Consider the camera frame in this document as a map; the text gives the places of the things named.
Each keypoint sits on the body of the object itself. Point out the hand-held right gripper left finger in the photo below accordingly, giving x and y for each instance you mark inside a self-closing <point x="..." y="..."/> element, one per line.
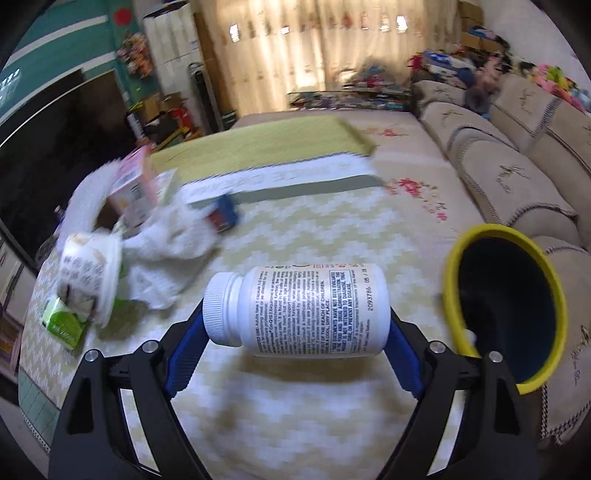
<point x="187" y="350"/>

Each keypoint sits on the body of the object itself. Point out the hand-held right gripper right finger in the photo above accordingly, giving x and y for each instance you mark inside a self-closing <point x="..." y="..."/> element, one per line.
<point x="404" y="350"/>

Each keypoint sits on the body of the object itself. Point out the white foam net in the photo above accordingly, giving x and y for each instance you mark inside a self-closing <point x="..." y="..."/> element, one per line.
<point x="85" y="194"/>
<point x="171" y="249"/>

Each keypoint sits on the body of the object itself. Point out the white pill bottle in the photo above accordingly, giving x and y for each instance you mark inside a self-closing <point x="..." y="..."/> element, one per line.
<point x="304" y="309"/>

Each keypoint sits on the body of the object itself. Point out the yellow-rimmed dark bin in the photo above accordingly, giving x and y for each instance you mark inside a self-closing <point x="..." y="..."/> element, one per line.
<point x="508" y="300"/>

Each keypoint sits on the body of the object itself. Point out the green packet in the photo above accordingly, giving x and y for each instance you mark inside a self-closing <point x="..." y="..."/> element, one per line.
<point x="64" y="323"/>

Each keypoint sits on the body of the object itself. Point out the blue snack packet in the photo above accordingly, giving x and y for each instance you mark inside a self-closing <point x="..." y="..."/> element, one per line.
<point x="228" y="207"/>

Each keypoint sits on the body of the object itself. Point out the pink carton box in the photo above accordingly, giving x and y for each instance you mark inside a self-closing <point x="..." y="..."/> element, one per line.
<point x="134" y="189"/>

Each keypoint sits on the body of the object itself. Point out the beige floral sheet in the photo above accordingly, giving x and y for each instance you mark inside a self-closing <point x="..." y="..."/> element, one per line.
<point x="415" y="152"/>

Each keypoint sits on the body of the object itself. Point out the beige sofa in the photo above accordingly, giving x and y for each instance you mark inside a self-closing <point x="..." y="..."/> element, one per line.
<point x="503" y="161"/>

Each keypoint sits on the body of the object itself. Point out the black television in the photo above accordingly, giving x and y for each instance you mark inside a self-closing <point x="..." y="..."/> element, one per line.
<point x="51" y="152"/>

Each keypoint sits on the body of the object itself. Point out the cardboard box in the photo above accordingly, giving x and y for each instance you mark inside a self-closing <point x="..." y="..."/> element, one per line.
<point x="161" y="108"/>

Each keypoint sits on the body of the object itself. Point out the tower fan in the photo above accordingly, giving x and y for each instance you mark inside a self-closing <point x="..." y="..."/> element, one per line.
<point x="201" y="92"/>

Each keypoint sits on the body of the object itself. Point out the cluttered low table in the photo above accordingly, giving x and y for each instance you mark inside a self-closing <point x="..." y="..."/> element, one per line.
<point x="346" y="98"/>

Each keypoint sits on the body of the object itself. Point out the pile of plush toys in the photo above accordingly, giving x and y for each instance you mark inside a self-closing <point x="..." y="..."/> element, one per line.
<point x="558" y="81"/>

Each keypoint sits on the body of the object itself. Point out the cream curtain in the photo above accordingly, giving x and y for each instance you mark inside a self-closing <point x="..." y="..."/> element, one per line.
<point x="323" y="46"/>

